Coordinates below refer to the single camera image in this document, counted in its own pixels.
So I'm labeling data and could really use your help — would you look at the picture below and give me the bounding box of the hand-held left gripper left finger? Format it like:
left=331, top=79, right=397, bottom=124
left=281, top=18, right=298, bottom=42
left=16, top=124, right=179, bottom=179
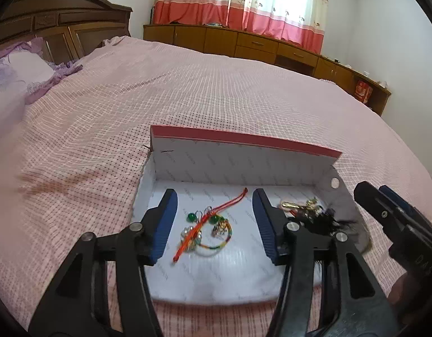
left=28, top=188, right=178, bottom=337

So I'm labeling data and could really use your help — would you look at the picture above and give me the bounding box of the purple ruffled pillow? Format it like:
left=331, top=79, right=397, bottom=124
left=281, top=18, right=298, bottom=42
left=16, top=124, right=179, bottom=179
left=0, top=38, right=83, bottom=104

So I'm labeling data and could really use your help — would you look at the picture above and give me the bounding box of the person's right hand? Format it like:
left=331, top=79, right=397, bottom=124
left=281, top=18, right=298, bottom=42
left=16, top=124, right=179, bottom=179
left=388, top=272, right=411, bottom=300

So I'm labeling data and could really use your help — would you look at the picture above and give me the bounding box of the pink checked bedspread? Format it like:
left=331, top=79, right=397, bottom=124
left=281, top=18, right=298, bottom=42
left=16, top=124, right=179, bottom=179
left=0, top=35, right=432, bottom=337

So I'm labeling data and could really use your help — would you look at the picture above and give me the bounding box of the multicolour cord bracelet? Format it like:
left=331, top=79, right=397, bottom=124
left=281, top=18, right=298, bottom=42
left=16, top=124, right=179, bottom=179
left=196, top=223, right=233, bottom=251

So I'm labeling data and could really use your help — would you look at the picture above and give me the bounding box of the red string necklace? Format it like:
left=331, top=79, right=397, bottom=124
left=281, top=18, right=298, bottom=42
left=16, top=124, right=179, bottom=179
left=172, top=188, right=249, bottom=264

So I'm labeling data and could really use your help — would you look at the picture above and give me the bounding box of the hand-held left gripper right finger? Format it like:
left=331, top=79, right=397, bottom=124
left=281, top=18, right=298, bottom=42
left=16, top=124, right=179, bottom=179
left=252, top=188, right=399, bottom=337

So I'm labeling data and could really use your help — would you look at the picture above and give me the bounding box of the red gift box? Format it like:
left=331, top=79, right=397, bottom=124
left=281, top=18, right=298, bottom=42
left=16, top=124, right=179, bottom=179
left=354, top=80, right=374, bottom=104

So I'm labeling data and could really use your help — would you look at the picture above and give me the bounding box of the long wooden cabinet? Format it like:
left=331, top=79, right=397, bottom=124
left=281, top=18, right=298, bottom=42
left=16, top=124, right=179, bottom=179
left=143, top=24, right=392, bottom=116

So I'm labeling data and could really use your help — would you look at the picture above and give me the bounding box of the red and white cardboard box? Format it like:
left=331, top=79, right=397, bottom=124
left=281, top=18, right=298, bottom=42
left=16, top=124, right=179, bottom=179
left=132, top=124, right=371, bottom=306

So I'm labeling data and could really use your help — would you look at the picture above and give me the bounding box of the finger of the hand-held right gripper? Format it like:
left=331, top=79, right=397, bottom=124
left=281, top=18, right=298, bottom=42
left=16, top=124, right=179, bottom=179
left=379, top=185, right=432, bottom=232
left=354, top=181, right=413, bottom=250

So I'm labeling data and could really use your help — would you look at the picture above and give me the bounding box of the brown wooden headboard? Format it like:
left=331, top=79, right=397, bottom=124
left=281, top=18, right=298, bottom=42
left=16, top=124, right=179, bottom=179
left=0, top=0, right=133, bottom=67

